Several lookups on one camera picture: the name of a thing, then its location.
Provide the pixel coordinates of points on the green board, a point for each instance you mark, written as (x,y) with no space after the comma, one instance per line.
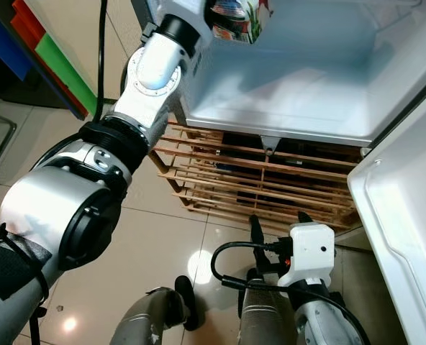
(65,72)

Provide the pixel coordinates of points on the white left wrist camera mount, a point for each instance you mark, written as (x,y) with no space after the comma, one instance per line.
(191,7)

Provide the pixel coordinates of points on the robot left leg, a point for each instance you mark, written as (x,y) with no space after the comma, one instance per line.
(148,316)

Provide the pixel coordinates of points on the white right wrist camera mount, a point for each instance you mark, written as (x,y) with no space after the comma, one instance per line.
(310,251)

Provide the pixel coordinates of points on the robot right leg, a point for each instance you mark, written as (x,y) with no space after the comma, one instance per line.
(263,320)

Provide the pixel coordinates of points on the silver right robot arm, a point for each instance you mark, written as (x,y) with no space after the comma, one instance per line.
(328,323)

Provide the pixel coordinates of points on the colourful drink carton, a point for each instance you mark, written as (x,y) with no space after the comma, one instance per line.
(249,18)

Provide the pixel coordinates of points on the metal tube frame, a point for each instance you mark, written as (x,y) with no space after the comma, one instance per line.
(11,144)

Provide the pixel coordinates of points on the small fridge body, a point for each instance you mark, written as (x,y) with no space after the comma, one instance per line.
(299,79)

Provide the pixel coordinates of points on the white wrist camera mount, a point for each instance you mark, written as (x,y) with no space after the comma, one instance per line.
(191,7)
(310,251)

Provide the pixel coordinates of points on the blue board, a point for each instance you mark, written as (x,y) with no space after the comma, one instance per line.
(1,36)

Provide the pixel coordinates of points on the beige cupboard doors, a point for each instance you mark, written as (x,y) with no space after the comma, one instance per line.
(76,21)

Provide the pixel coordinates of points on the robot leg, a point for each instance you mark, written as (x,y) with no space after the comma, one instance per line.
(148,316)
(263,320)

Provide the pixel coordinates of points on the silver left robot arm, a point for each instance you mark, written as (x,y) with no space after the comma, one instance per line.
(69,215)

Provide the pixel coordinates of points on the wooden wine rack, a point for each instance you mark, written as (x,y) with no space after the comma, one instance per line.
(249,187)

